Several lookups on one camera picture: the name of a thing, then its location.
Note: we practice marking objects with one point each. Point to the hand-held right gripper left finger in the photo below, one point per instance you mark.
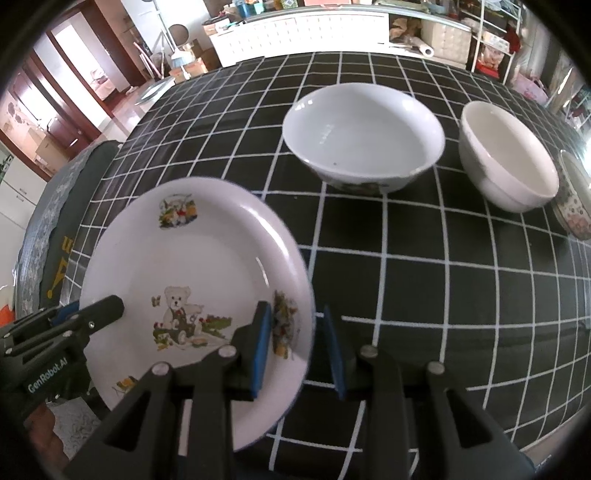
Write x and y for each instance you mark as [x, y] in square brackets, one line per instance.
[261, 350]

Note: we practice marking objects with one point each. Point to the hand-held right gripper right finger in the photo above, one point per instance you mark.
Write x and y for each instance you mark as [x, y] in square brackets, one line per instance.
[334, 350]

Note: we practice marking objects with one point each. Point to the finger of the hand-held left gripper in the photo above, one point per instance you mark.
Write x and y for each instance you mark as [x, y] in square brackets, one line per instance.
[99, 311]
[62, 314]

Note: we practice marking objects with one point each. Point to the white plate bear print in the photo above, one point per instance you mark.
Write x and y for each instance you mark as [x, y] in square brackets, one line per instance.
[207, 258]

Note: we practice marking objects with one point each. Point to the white bowl flower print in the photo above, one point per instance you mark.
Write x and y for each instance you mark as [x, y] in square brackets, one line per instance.
[360, 134]

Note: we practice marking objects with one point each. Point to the plain white bowl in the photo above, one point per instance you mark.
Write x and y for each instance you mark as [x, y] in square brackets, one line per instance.
[508, 152]

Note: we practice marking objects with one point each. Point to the patterned rim bowl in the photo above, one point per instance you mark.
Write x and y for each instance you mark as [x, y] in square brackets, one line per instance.
[577, 207]

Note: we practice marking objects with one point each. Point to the person's left hand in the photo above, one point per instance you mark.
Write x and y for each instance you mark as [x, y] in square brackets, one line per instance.
[46, 429]

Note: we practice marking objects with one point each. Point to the black white checked tablecloth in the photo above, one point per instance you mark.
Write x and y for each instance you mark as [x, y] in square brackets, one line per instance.
[415, 295]

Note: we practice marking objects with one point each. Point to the sofa with grey cover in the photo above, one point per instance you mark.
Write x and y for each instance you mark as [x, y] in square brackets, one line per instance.
[60, 207]

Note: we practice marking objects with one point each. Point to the brown wooden door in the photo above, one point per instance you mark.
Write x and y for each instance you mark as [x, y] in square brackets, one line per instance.
[76, 131]

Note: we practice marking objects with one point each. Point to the white bucket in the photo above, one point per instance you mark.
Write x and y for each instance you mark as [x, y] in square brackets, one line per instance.
[157, 90]

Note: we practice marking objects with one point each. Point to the cardboard box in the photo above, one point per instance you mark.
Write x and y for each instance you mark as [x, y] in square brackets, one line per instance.
[194, 68]

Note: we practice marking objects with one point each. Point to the white paper roll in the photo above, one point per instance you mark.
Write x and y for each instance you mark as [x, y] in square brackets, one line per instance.
[422, 48]

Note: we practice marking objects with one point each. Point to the white television cabinet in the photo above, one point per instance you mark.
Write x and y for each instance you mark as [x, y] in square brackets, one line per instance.
[300, 32]

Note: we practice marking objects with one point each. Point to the pink bag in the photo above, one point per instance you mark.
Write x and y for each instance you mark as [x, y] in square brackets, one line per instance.
[531, 90]

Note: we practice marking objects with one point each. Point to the cream woven storage box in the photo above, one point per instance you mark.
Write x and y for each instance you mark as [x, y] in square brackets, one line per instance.
[443, 41]

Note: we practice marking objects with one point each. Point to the round brown wall decor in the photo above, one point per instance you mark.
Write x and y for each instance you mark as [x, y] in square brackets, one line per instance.
[178, 33]

